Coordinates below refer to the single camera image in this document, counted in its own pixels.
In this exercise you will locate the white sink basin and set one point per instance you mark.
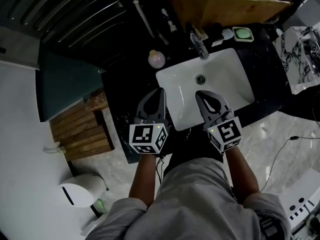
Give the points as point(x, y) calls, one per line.
point(225, 69)

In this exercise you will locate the white round bin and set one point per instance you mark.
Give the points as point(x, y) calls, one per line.
point(80, 189)

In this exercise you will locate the green soap dish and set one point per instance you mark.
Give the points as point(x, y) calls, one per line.
point(243, 34)

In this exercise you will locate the metal sink drain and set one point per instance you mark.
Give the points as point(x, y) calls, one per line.
point(200, 79)

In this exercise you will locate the black sink counter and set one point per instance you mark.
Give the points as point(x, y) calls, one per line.
point(262, 66)

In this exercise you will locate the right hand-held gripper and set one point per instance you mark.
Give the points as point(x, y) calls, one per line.
point(228, 134)

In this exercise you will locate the pink round bottle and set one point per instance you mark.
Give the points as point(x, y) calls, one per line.
point(156, 59)

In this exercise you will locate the white pipe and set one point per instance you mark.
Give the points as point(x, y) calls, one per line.
point(142, 14)

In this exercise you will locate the person's right forearm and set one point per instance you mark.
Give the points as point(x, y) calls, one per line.
point(242, 176)

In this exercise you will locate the small black box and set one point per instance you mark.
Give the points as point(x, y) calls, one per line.
point(217, 41)

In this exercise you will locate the marble patterned panel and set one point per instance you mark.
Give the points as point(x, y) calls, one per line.
point(297, 59)

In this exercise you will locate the small green packet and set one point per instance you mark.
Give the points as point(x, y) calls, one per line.
point(100, 205)

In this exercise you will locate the white appliance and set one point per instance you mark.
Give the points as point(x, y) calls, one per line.
point(300, 199)

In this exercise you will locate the dark green board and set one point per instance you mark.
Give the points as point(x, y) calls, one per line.
point(67, 84)

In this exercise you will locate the person's left forearm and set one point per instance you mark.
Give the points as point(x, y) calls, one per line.
point(143, 179)

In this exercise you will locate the chrome faucet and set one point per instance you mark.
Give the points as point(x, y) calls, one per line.
point(198, 45)

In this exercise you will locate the dark ribbed panel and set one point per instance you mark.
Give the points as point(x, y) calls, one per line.
point(75, 16)

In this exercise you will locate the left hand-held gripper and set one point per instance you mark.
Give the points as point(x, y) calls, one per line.
point(143, 136)

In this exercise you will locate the person's grey sweatshirt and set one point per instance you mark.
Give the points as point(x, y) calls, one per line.
point(195, 204)

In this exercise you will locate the wooden slatted stool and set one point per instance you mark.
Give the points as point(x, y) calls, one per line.
point(80, 131)

